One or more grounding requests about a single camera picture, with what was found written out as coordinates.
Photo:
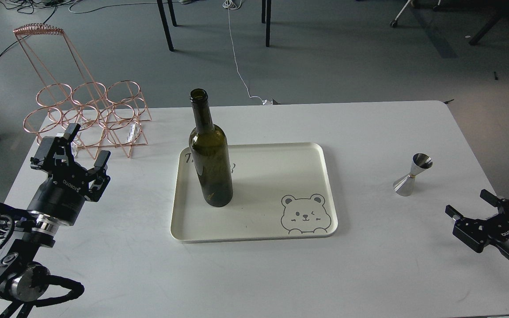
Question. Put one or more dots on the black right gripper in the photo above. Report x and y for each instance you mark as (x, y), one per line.
(471, 232)

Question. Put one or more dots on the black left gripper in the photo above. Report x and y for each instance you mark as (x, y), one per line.
(64, 191)

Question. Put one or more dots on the silver steel jigger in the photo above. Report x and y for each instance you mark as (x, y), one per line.
(404, 186)

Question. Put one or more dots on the dark green wine bottle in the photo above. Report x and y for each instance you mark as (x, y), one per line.
(209, 149)

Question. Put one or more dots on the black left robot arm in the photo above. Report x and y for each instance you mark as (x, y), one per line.
(24, 282)

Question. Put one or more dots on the cream bear serving tray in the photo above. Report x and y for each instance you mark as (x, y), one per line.
(281, 191)

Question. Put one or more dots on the chair caster base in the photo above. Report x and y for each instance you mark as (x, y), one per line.
(411, 5)

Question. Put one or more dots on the copper wire wine rack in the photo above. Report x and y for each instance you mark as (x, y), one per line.
(110, 116)

